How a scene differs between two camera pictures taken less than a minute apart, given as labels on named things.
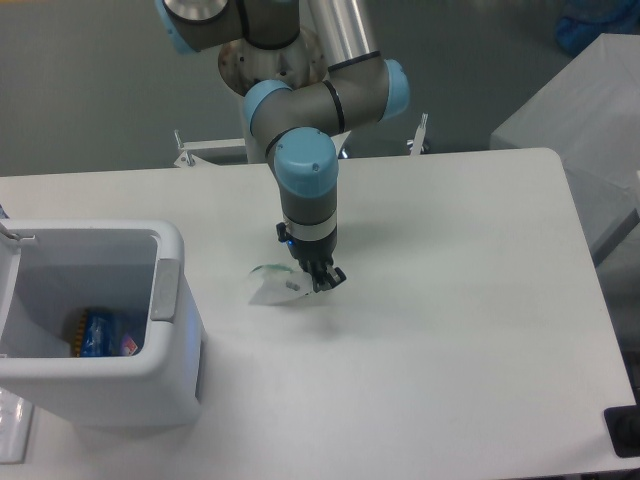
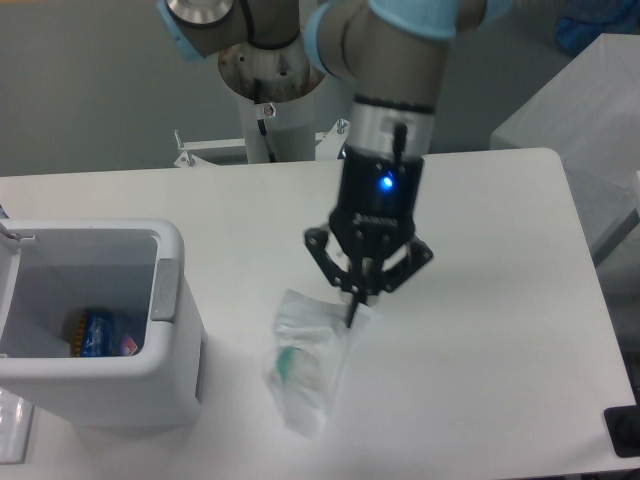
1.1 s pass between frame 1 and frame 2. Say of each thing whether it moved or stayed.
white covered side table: stayed
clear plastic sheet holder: stayed
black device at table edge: stayed
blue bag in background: stayed
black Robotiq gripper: moved
